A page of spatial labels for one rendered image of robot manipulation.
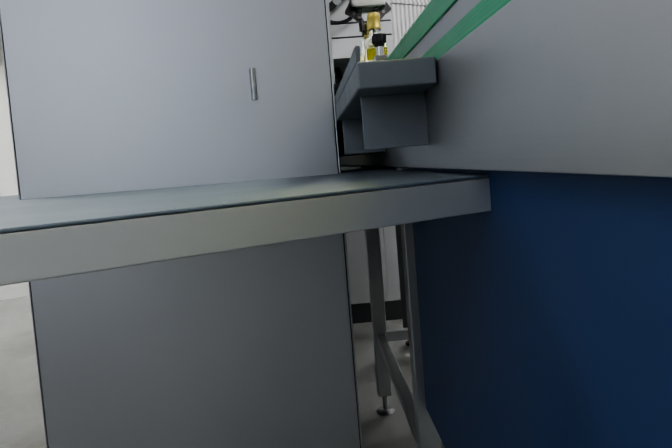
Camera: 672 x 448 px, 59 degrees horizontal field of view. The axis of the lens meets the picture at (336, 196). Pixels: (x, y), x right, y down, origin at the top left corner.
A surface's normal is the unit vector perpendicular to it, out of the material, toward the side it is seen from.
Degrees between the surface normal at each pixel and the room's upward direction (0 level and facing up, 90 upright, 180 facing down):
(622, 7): 90
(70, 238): 90
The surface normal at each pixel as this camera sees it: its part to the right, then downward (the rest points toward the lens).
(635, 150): -1.00, 0.08
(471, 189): 0.51, 0.01
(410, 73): 0.05, 0.05
